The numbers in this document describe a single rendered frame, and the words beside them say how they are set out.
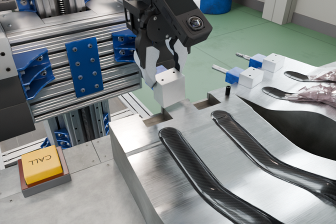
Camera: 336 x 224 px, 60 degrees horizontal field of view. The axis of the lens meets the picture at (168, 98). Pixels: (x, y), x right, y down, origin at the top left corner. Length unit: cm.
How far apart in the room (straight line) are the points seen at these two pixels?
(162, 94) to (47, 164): 24
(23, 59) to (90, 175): 35
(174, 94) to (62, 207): 27
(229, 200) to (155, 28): 28
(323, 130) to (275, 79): 20
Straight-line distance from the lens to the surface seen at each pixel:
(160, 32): 48
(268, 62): 79
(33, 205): 56
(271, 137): 54
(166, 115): 56
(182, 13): 43
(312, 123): 62
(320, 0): 368
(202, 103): 61
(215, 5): 387
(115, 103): 177
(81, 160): 61
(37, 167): 57
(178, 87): 54
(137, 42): 48
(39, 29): 83
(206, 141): 50
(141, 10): 47
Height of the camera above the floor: 122
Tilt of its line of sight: 34 degrees down
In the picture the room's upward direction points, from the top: straight up
